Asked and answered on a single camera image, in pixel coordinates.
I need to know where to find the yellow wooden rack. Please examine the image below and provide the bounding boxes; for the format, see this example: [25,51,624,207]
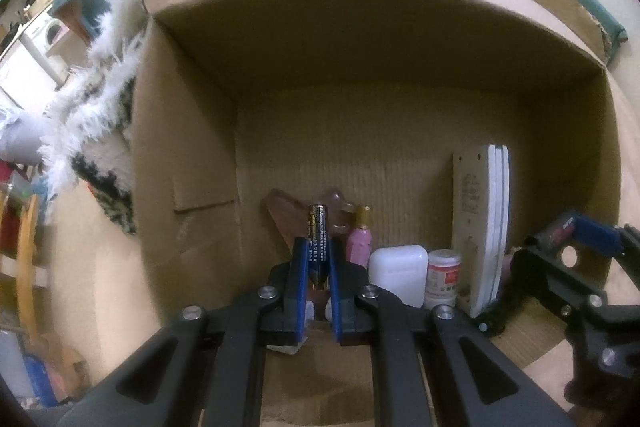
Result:
[0,189,51,344]

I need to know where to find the white earbuds case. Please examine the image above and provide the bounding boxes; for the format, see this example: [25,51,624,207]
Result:
[368,245,430,308]

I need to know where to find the dark battery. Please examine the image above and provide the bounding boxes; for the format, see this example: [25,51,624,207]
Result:
[307,204,330,291]

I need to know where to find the white pill bottle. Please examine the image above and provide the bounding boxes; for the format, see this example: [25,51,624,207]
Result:
[426,249,464,311]

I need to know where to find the white remote control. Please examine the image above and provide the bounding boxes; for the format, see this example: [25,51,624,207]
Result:
[452,144,511,319]

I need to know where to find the white washing machine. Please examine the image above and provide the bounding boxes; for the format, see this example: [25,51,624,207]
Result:
[32,17,69,58]

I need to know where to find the brown cardboard box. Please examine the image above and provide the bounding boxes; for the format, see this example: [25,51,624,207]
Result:
[127,0,629,427]

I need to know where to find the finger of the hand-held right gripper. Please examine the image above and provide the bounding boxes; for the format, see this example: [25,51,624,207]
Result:
[574,213,640,259]
[475,232,640,408]

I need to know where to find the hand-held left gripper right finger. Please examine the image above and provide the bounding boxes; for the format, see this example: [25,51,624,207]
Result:
[327,241,576,427]

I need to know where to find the grey bag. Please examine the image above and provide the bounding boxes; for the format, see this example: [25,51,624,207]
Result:
[0,104,54,166]

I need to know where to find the dark red labelled item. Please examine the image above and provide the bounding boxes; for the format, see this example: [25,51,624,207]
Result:
[547,212,577,249]

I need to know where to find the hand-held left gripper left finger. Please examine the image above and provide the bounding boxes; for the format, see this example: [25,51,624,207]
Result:
[75,236,309,427]

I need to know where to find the pink bottle with gold cap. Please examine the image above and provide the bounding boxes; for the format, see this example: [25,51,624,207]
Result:
[346,205,374,268]

